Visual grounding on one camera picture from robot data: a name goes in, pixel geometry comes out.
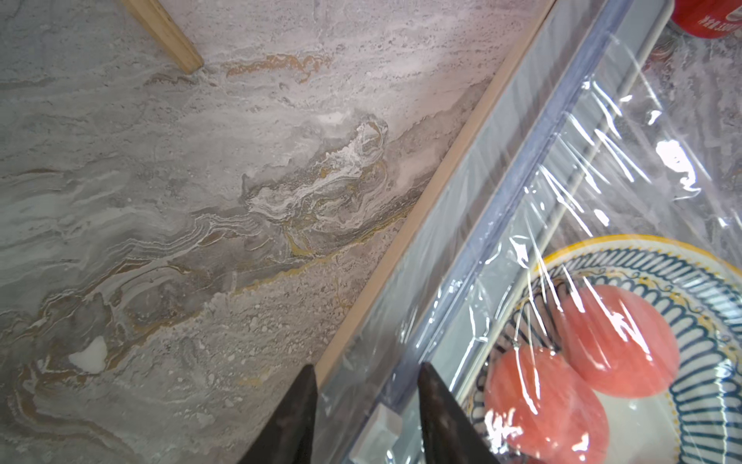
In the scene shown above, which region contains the wooden two-tier shelf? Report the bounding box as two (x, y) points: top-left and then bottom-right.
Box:
(122, 0), (204, 75)

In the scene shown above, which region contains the cream plastic wrap dispenser box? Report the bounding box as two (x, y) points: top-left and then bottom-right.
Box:
(313, 1), (674, 463)

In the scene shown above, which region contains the red soda can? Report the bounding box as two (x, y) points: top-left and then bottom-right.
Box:
(671, 0), (741, 39)

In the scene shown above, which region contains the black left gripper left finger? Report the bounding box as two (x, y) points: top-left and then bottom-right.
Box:
(239, 365), (318, 464)

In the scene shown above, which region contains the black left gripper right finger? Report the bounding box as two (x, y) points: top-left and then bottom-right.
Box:
(417, 363), (498, 464)

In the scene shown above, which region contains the striped plate of peaches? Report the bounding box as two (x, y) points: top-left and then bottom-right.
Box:
(464, 235), (741, 463)

